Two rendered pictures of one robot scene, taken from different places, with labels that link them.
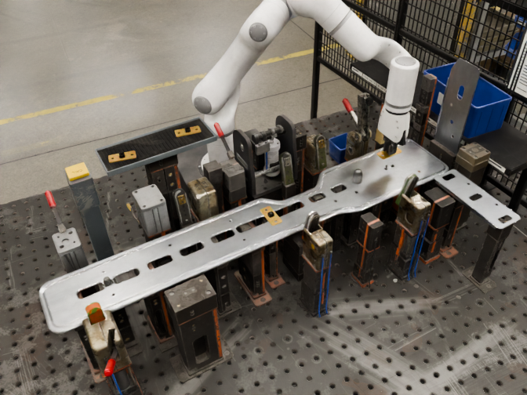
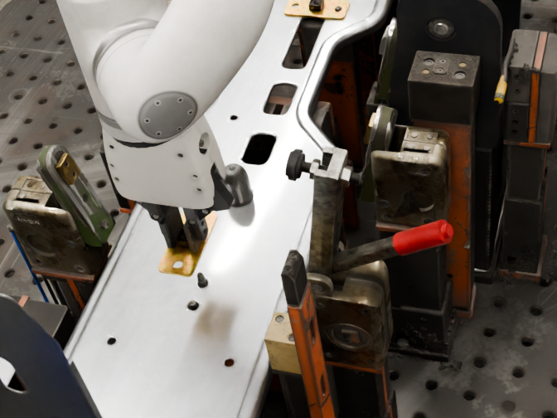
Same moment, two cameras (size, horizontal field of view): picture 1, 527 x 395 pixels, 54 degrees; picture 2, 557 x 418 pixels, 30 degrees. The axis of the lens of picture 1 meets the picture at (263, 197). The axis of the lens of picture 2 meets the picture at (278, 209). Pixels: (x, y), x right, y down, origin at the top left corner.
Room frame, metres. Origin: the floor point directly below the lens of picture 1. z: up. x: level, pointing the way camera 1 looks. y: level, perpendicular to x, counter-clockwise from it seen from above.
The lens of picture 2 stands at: (2.03, -0.76, 1.86)
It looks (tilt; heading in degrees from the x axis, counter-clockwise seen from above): 48 degrees down; 144
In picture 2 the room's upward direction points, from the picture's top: 12 degrees counter-clockwise
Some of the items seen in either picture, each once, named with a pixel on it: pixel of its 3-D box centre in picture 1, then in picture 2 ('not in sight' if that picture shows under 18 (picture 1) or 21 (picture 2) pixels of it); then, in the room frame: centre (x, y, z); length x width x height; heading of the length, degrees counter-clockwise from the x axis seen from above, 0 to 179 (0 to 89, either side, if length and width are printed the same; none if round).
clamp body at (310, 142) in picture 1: (311, 180); (418, 250); (1.49, -0.18, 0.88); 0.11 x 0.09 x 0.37; 29
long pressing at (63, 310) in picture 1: (267, 220); (316, 2); (1.17, -0.01, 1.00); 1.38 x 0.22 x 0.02; 119
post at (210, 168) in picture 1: (216, 209); not in sight; (1.33, 0.16, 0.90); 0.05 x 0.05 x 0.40; 29
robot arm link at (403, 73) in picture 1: (402, 79); (123, 31); (1.41, -0.43, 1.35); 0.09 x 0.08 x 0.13; 159
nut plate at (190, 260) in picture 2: (389, 151); (187, 239); (1.41, -0.43, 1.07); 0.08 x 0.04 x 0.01; 119
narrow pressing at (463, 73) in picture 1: (455, 107); (39, 413); (1.52, -0.67, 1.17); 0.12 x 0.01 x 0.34; 29
